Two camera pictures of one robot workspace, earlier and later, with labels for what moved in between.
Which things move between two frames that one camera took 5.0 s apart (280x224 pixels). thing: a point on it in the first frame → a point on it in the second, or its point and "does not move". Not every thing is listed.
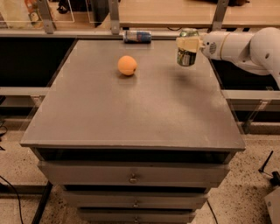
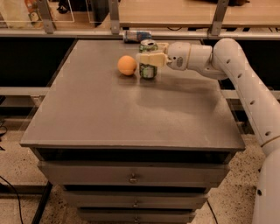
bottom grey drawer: x=137 y=216 does not move
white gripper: x=210 y=46 → x=177 y=55
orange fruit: x=127 y=66 does not move
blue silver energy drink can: x=137 y=37 does not move
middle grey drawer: x=136 y=199 does not move
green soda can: x=187 y=58 → x=148 y=71
